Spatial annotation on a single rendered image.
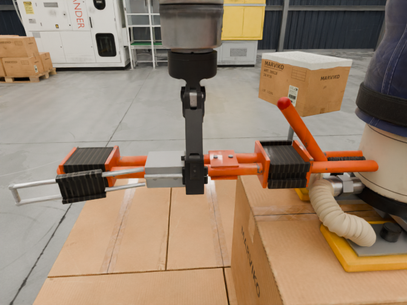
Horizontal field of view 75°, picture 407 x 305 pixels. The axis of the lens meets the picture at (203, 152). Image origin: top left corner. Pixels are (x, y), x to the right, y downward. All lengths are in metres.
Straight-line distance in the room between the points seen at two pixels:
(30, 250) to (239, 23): 6.92
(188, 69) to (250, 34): 7.46
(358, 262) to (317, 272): 0.07
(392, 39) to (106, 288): 0.97
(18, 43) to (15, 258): 5.50
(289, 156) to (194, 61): 0.25
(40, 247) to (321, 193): 1.83
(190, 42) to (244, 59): 7.57
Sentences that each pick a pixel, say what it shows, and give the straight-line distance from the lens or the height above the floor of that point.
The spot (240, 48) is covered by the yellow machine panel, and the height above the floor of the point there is 0.51.
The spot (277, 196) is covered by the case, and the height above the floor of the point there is 0.94.
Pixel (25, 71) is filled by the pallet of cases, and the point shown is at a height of 0.25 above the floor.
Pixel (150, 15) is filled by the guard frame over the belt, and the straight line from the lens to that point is 7.62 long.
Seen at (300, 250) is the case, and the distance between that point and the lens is 0.54.
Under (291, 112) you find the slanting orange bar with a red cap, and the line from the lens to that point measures 0.47.
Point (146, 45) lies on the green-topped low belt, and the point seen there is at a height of 0.59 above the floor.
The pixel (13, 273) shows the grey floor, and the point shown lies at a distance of 2.00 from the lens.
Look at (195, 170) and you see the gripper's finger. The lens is 0.40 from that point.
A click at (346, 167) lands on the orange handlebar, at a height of 1.08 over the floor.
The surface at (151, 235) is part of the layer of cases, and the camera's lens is 1.12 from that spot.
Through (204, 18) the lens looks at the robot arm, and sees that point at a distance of 0.38.
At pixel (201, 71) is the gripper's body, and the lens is 0.39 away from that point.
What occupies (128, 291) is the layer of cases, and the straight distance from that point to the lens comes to 0.98.
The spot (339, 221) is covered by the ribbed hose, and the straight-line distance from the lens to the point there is 0.50.
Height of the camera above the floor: 1.32
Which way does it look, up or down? 28 degrees down
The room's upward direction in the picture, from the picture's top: straight up
